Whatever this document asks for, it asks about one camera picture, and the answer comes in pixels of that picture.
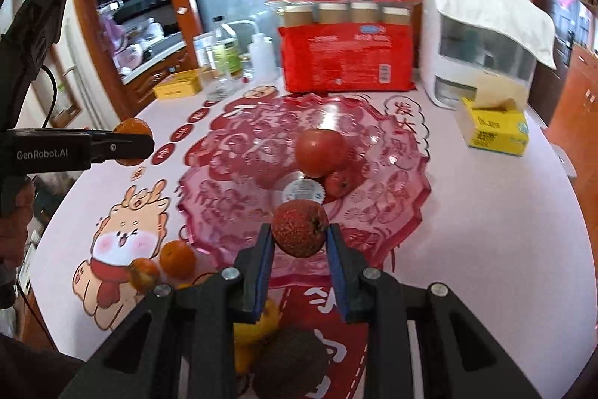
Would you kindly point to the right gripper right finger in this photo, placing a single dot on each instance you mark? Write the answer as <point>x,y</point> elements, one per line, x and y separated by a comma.
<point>459,358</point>

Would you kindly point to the red lychee front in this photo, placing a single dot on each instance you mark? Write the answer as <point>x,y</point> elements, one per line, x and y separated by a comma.
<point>341,182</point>

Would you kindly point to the person's left hand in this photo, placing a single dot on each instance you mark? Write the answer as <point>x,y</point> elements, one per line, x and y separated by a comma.
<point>14,228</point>

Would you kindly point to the white squeeze bottle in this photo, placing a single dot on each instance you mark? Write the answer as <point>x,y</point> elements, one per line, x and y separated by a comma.
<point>258,61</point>

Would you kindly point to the yellow pear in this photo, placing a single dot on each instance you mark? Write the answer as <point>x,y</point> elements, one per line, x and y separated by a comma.
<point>249,338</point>

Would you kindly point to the white countertop appliance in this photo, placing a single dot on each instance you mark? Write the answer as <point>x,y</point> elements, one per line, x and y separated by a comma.
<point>452,55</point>

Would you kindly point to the pink glass fruit bowl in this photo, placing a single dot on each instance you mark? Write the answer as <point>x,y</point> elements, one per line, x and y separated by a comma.
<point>244,168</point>

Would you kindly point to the white cloth on appliance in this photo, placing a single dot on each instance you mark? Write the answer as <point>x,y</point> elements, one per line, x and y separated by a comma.
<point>519,20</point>

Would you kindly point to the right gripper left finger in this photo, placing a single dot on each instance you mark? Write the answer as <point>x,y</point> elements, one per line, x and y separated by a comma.
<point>142,358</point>

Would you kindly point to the clear bottle green label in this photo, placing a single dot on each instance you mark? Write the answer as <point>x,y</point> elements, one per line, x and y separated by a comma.
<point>225,49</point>

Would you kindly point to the yellow tissue box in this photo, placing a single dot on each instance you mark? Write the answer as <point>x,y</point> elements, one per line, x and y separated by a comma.
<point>494,120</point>

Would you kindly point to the red apple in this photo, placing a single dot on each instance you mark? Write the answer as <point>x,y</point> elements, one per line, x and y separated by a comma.
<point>319,152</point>

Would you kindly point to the red paper cup package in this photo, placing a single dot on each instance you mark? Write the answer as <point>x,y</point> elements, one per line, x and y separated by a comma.
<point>346,45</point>

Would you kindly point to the red lychee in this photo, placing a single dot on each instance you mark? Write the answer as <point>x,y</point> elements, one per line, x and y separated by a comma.
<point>299,227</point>
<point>341,182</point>

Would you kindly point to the dark avocado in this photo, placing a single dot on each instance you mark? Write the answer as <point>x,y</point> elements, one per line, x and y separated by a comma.
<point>291,364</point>

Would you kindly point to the clear drinking glass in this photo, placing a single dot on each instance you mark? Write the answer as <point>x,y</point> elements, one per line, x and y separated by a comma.
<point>217,83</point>

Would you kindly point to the yellow tin box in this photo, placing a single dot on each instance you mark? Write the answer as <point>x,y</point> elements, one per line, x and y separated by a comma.
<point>179,85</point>

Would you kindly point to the mandarin orange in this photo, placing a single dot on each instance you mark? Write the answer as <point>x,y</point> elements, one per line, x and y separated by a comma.
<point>143,275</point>
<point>135,127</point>
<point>178,260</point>

